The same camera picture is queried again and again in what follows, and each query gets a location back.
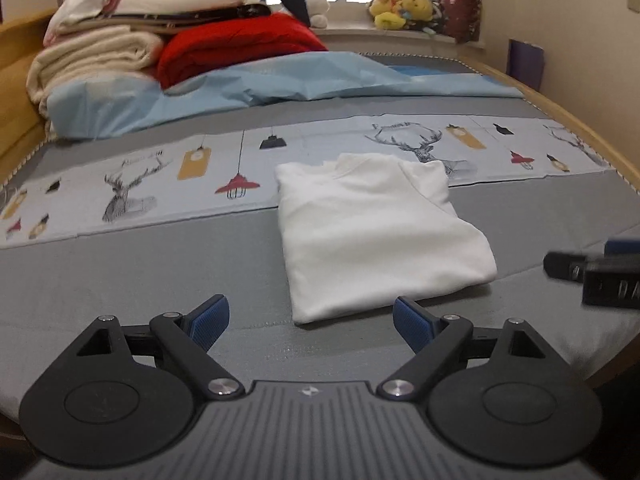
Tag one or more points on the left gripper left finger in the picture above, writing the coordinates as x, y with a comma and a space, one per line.
164, 360

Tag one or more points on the white plush toy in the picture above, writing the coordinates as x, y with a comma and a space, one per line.
318, 13

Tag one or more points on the white small shirt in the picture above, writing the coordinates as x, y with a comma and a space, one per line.
364, 229

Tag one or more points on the dark red cushion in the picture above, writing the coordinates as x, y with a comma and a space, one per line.
462, 19

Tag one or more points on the red blanket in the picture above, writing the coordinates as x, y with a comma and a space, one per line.
219, 45

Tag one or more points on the cream folded blanket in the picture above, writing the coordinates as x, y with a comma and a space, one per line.
110, 49

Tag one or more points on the light blue quilt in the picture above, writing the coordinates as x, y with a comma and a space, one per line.
110, 105

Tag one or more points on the white folded clothes stack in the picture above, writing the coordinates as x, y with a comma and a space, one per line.
73, 16

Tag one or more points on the yellow bear plush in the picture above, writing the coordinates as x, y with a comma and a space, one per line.
401, 14

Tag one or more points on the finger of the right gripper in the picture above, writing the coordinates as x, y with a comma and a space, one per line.
565, 266
622, 246

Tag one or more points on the purple box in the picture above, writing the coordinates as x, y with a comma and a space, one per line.
525, 63

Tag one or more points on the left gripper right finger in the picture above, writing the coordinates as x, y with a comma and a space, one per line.
456, 361

